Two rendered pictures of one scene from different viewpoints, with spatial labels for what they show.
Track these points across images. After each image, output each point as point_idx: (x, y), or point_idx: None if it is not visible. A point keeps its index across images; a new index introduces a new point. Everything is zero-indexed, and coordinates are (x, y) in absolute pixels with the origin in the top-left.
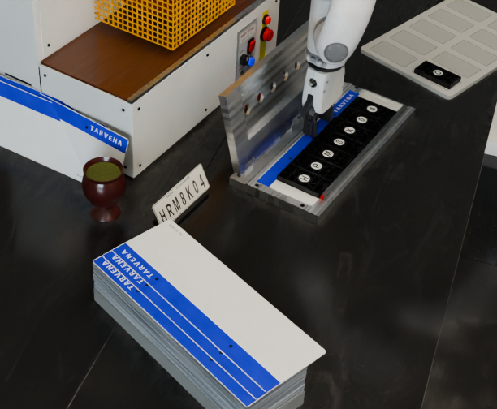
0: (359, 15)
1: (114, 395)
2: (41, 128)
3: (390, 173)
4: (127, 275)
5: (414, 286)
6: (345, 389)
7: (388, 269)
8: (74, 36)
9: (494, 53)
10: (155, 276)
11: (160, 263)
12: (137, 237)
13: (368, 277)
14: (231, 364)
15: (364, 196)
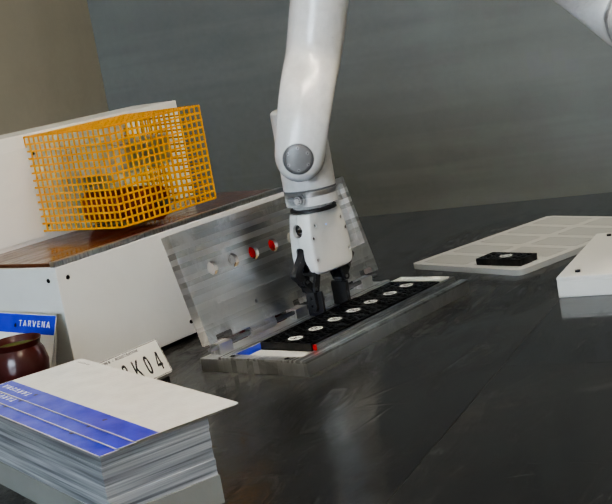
0: (312, 102)
1: None
2: None
3: (423, 330)
4: None
5: (428, 396)
6: (294, 482)
7: (395, 390)
8: (15, 247)
9: (589, 237)
10: (35, 393)
11: (47, 385)
12: (30, 375)
13: (364, 399)
14: (97, 431)
15: (381, 349)
